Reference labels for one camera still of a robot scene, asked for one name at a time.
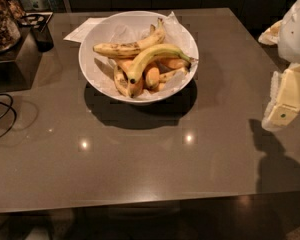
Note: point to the glass jar of snacks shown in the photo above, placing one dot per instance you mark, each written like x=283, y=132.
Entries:
x=9, y=30

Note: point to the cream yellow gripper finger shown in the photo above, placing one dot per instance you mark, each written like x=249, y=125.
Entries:
x=284, y=105

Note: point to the white bowl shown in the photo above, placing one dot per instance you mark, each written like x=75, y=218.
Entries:
x=123, y=27

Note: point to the orange plantain right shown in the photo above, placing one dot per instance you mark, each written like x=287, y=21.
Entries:
x=174, y=63

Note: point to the small brown-spotted banana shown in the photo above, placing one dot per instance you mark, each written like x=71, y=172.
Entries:
x=120, y=81

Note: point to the orange plantain left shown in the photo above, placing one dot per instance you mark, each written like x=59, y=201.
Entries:
x=135, y=89

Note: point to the orange plantain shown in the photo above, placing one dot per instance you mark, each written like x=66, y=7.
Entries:
x=135, y=89
x=152, y=74
x=174, y=63

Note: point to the dark wooden box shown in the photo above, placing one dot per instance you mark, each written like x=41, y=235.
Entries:
x=19, y=65

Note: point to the white paper sheet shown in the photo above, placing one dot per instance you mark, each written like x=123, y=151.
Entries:
x=84, y=31

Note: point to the spotted ripe banana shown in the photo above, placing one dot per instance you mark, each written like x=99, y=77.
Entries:
x=126, y=50

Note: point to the yellow banana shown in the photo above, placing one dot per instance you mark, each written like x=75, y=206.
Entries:
x=141, y=61

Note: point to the orange plantain middle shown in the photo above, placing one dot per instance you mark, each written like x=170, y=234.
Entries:
x=152, y=74

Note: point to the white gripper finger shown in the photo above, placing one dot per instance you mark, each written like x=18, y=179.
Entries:
x=269, y=97

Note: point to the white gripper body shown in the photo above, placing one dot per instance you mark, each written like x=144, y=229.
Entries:
x=296, y=34

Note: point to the black mug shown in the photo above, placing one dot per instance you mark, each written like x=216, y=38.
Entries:
x=38, y=25

